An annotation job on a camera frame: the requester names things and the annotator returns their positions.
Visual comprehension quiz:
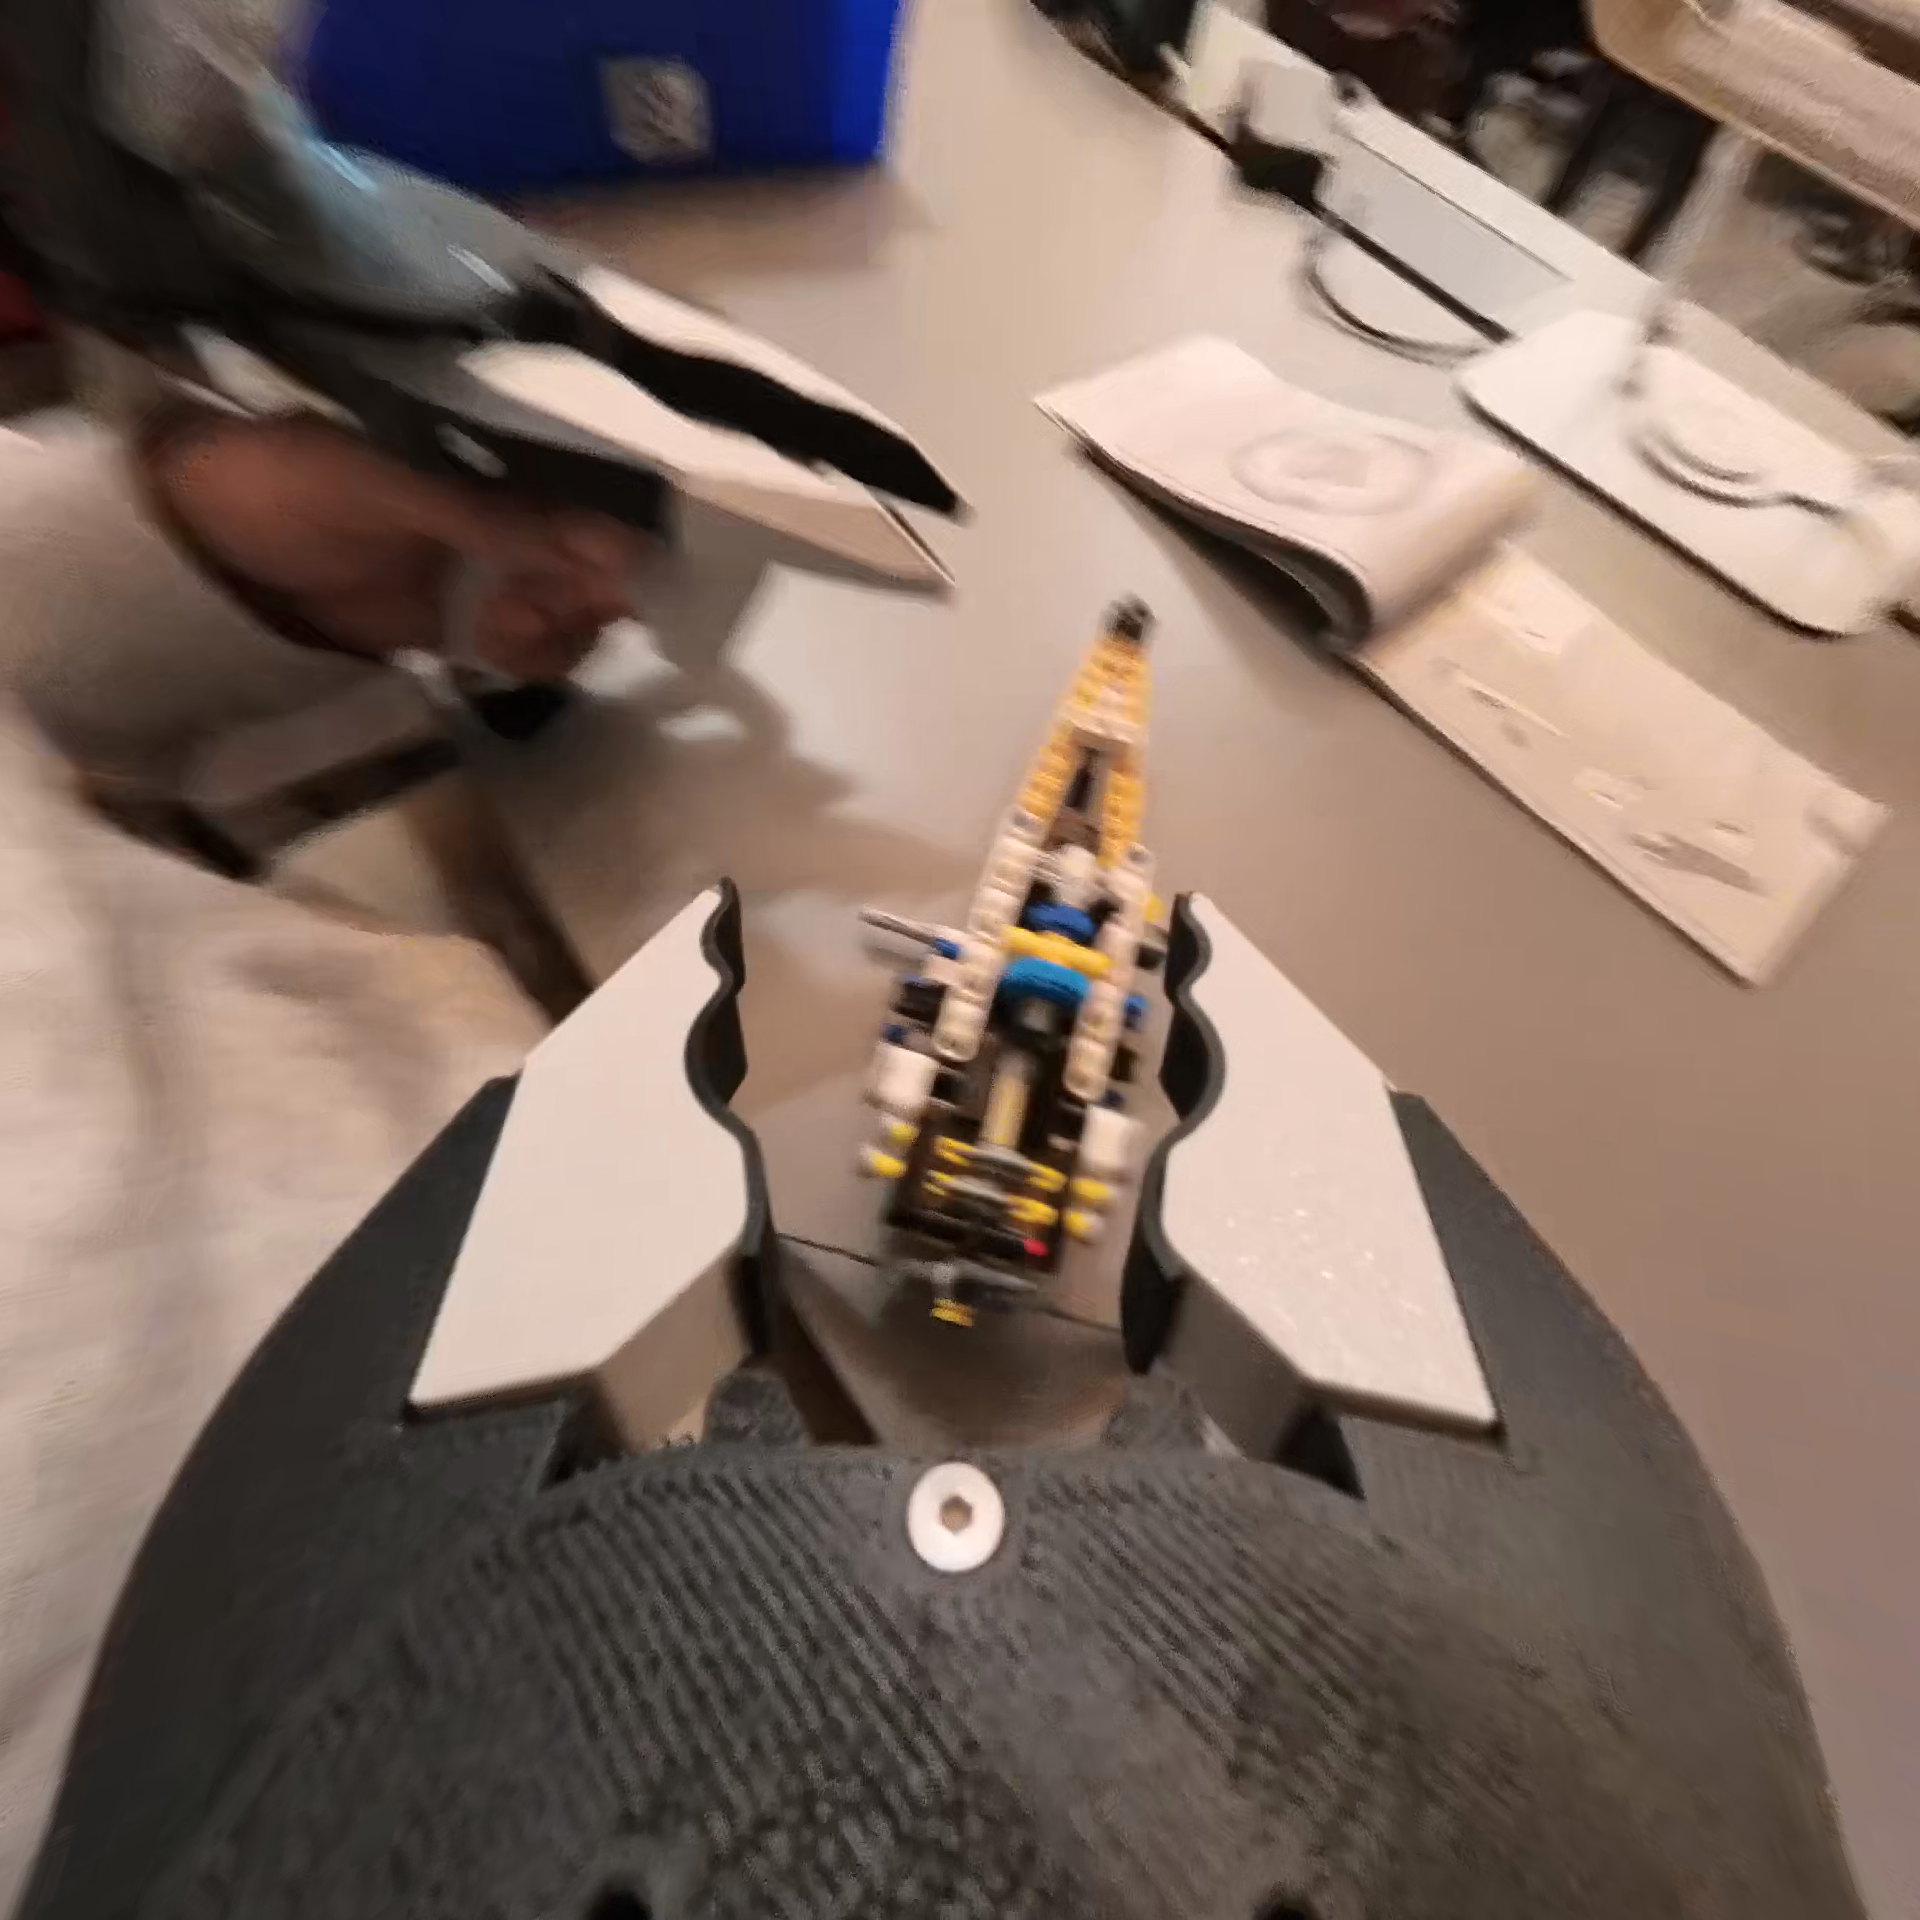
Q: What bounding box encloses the person's left forearm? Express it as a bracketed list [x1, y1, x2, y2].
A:
[0, 407, 459, 805]

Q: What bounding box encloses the black cable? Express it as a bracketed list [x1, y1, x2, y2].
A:
[1296, 225, 1502, 362]

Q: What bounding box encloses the person's left hand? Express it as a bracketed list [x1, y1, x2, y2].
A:
[142, 412, 649, 670]

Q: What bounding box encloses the blue plastic bin with tag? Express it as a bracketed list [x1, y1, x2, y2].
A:
[299, 0, 911, 196]

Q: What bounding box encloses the yellow white lego plane model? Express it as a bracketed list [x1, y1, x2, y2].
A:
[856, 595, 1172, 1329]

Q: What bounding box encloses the lego instruction booklet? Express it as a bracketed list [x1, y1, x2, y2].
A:
[1036, 333, 1894, 985]

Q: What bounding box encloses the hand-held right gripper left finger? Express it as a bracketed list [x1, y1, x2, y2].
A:
[408, 878, 777, 1449]

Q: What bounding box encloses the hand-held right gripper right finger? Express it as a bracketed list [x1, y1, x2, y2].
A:
[1122, 892, 1502, 1465]

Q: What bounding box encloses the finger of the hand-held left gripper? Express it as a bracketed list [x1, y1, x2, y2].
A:
[577, 270, 966, 514]
[464, 348, 958, 589]

